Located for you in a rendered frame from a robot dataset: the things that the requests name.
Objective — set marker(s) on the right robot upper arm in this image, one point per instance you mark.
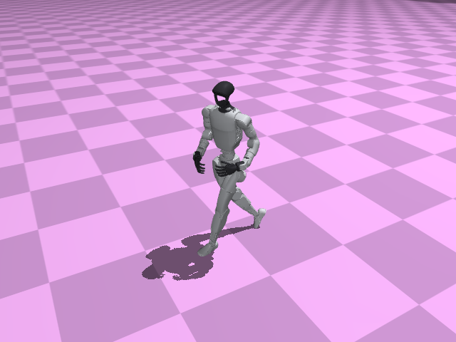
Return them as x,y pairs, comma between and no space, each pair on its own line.
207,134

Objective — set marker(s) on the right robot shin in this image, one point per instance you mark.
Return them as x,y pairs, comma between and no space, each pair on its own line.
246,205

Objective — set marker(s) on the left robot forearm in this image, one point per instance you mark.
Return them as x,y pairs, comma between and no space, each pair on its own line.
250,153

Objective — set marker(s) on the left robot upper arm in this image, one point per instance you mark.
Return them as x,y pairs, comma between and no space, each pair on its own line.
245,122

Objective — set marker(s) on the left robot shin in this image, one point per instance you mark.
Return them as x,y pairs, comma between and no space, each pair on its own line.
218,223

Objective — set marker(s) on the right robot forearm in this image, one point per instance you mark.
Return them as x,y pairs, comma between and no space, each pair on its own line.
203,144

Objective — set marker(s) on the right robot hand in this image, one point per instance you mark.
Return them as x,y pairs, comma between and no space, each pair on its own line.
197,158

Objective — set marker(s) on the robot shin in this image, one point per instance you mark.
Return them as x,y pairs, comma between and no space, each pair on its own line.
246,205
218,223

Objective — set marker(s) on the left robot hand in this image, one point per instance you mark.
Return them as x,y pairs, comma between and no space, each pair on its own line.
230,168

